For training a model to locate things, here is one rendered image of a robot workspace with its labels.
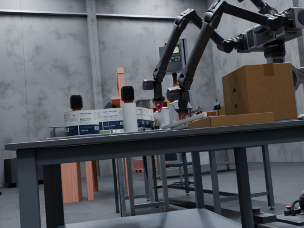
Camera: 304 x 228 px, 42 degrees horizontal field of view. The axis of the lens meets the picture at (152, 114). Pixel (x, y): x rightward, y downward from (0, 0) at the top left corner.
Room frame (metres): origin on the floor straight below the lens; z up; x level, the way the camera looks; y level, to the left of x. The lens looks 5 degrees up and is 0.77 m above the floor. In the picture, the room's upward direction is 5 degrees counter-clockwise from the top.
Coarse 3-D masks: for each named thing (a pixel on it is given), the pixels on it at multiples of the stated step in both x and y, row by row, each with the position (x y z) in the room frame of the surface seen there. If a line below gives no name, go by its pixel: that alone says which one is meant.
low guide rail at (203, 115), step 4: (204, 112) 1.80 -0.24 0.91; (192, 116) 1.98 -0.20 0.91; (196, 116) 1.91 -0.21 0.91; (200, 116) 1.85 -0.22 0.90; (204, 116) 1.80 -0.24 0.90; (180, 120) 2.21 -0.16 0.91; (184, 120) 2.13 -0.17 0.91; (188, 120) 2.06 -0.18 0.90; (192, 120) 2.00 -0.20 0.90; (168, 124) 2.50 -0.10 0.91; (172, 124) 2.40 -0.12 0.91; (176, 124) 2.30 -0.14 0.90; (164, 128) 2.63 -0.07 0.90
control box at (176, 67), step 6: (162, 48) 2.72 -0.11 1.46; (180, 48) 2.67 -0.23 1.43; (174, 54) 2.68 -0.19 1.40; (180, 54) 2.67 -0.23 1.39; (168, 66) 2.70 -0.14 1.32; (174, 66) 2.69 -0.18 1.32; (180, 66) 2.67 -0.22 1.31; (168, 72) 2.72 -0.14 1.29; (174, 72) 2.74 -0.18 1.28; (180, 72) 2.76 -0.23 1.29
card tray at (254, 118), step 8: (272, 112) 1.52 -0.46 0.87; (200, 120) 1.58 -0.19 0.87; (208, 120) 1.49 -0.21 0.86; (216, 120) 1.47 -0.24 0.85; (224, 120) 1.48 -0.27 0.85; (232, 120) 1.49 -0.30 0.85; (240, 120) 1.49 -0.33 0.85; (248, 120) 1.50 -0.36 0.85; (256, 120) 1.50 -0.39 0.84; (264, 120) 1.51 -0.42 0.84; (272, 120) 1.52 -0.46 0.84; (192, 128) 1.70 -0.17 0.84
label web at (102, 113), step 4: (100, 112) 2.64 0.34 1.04; (104, 112) 2.65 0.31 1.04; (100, 116) 2.64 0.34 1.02; (104, 116) 2.65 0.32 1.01; (100, 120) 2.64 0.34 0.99; (104, 120) 2.65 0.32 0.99; (100, 124) 2.64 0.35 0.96; (104, 124) 2.65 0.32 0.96; (108, 124) 2.65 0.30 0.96; (100, 128) 2.64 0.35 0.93; (104, 128) 2.65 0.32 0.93; (108, 128) 2.65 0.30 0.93
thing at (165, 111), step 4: (164, 104) 2.71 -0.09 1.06; (164, 108) 2.70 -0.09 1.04; (168, 108) 2.72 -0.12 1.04; (164, 112) 2.71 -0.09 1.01; (168, 112) 2.71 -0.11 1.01; (164, 116) 2.71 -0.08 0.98; (168, 116) 2.71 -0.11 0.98; (164, 120) 2.71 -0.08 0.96; (168, 120) 2.71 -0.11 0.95; (164, 124) 2.71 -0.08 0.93; (168, 128) 2.71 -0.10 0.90
